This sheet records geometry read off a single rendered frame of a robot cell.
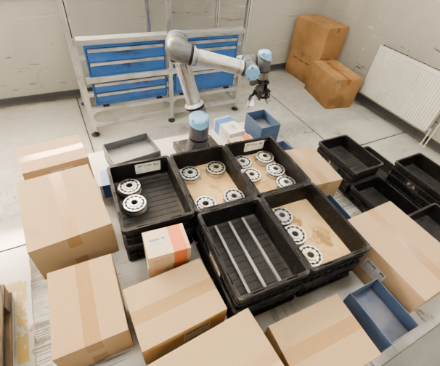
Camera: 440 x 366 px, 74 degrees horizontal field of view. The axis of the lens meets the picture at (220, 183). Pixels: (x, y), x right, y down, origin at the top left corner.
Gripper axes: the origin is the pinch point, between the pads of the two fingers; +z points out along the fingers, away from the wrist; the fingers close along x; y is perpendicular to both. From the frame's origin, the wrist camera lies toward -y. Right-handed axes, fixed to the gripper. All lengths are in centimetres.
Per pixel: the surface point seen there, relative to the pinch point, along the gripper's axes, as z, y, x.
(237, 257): 6, 87, -59
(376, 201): 63, 63, 72
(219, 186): 7, 47, -49
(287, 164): 4, 50, -10
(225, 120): 14.0, -13.0, -15.7
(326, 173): 9, 61, 9
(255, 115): 14.1, -9.8, 6.0
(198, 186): 6, 44, -59
